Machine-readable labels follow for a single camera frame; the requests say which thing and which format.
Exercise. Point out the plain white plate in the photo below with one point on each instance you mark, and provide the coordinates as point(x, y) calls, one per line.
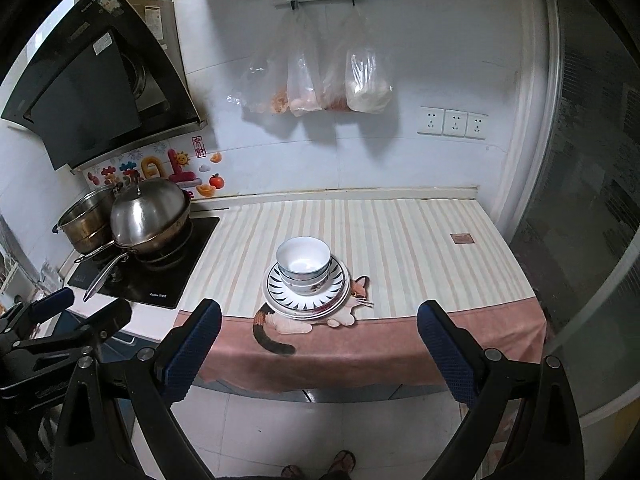
point(305, 314)

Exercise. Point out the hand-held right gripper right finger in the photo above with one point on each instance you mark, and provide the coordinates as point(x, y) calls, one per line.
point(445, 355)

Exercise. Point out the steel wok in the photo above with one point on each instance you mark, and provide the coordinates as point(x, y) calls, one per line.
point(160, 240)

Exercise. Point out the blue kitchen cabinet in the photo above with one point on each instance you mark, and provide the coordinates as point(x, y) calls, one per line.
point(142, 338)

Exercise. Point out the plain white bowl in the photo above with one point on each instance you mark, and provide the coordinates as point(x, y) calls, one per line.
point(302, 260)

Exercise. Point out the person's sandalled foot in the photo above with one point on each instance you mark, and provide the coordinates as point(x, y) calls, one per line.
point(342, 462)
point(291, 472)

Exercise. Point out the black induction cooktop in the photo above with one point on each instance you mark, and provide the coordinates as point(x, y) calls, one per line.
point(170, 265)

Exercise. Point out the clear plastic bag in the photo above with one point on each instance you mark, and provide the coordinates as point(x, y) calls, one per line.
point(305, 85)
point(262, 85)

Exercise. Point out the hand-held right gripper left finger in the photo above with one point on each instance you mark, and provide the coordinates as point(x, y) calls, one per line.
point(195, 350)

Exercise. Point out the white plate blue leaf pattern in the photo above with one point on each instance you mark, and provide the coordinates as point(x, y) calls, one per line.
point(300, 302)

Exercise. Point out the plastic bag with white contents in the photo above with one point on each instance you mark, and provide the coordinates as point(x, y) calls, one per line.
point(369, 85)

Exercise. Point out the glass sliding door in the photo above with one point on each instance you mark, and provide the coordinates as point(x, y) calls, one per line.
point(590, 210)

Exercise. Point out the striped cloth with cat print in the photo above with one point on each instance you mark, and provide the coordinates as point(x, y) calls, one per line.
point(400, 270)

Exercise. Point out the black range hood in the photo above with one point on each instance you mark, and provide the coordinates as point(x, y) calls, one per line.
point(95, 80)

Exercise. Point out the steel wok lid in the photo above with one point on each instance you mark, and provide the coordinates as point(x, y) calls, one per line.
point(147, 210)

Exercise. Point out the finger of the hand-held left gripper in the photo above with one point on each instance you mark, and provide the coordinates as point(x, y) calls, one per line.
point(107, 320)
point(52, 305)

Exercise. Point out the white wall socket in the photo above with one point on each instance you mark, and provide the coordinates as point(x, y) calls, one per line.
point(476, 125)
point(455, 122)
point(431, 120)

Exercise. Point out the steel stock pot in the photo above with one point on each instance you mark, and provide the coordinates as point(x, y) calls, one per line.
point(85, 220)

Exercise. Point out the colourful wall stickers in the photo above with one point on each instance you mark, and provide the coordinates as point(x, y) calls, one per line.
point(175, 170)

